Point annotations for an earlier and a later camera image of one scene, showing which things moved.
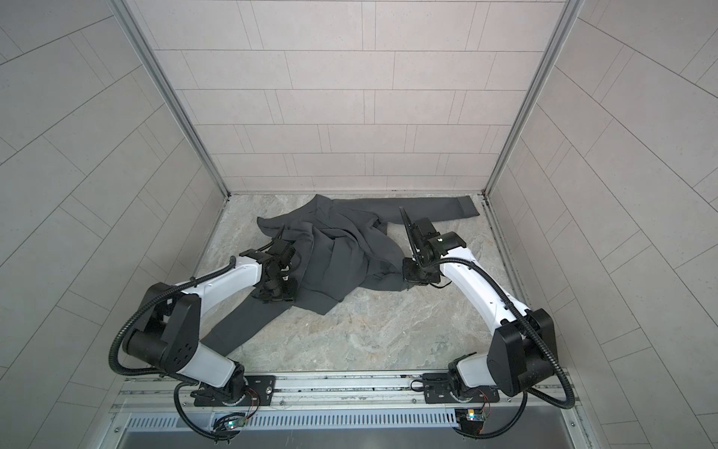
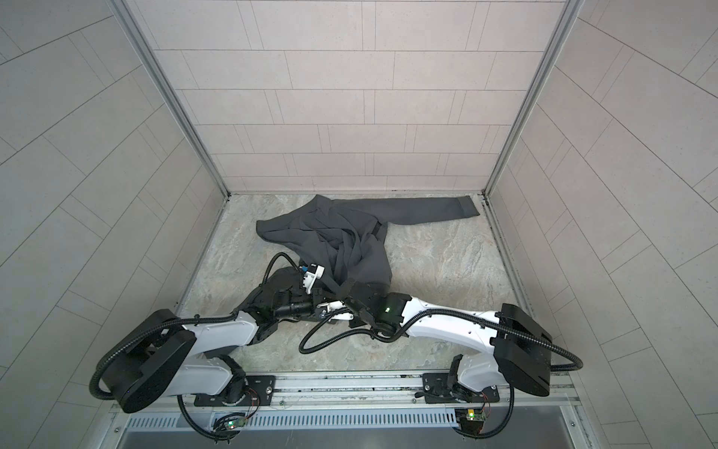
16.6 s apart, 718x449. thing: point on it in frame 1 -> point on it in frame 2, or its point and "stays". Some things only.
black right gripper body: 418,271 -> 366,316
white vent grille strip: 303,422 stays
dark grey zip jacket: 336,243 stays
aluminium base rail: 351,393 stays
